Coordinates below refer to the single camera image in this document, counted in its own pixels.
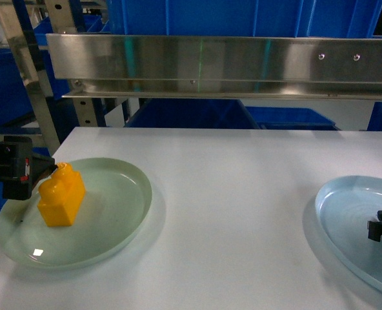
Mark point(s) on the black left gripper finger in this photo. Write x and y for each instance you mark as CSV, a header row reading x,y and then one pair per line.
x,y
42,167

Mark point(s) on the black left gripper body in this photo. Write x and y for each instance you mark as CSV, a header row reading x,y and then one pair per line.
x,y
15,162

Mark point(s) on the yellow toy block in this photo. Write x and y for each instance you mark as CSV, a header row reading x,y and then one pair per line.
x,y
61,196

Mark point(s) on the light blue plate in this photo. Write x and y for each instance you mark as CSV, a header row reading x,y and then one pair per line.
x,y
344,207

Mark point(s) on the large blue bin upper left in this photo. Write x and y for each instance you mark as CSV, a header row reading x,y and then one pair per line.
x,y
14,100

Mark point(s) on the green plate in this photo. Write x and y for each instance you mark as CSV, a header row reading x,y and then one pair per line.
x,y
117,201

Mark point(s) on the steel shelf rack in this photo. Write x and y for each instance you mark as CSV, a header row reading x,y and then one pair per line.
x,y
99,64

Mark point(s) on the blue bin behind table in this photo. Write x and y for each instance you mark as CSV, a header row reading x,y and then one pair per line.
x,y
279,118
193,114

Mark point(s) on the large blue bin on shelf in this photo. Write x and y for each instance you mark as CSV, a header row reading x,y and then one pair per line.
x,y
246,18

